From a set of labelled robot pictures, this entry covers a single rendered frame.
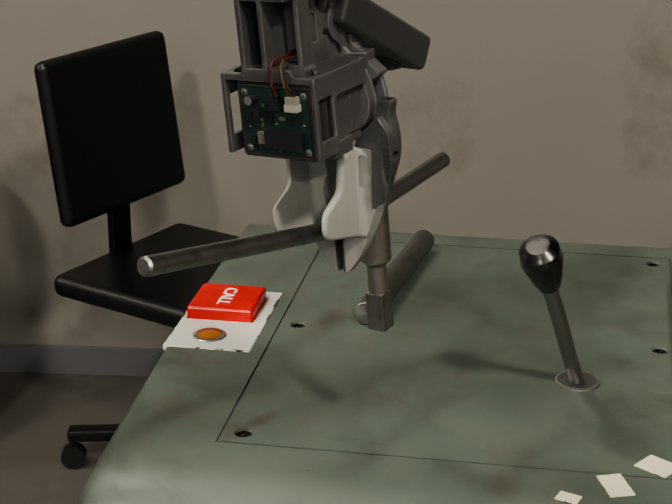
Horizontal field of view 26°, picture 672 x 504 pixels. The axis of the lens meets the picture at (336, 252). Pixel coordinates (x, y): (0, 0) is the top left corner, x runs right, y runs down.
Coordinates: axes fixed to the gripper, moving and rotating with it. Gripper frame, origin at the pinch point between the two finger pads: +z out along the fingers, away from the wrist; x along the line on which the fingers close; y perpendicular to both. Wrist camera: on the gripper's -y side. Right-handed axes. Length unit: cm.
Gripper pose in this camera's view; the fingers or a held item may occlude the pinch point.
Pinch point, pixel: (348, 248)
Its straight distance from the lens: 98.7
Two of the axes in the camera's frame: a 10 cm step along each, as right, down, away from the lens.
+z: 0.9, 9.3, 3.5
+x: 8.3, 1.2, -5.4
